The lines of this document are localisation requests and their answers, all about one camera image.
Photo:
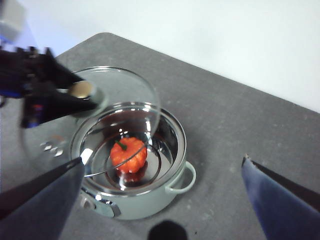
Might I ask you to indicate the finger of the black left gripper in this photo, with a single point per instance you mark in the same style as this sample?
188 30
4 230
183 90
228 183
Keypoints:
50 105
56 73

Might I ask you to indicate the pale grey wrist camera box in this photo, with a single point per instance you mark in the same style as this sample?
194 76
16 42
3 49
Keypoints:
10 22

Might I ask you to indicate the orange toy pumpkin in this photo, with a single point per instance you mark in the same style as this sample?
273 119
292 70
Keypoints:
130 157

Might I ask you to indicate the glass lid with green knob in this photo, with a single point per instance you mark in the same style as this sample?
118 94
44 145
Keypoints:
120 85

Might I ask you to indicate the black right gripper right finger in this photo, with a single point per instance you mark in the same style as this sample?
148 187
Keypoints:
282 207

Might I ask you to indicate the pale green electric pot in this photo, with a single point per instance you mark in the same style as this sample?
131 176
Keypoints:
140 206

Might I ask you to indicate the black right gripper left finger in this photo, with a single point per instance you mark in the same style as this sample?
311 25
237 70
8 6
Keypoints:
37 207

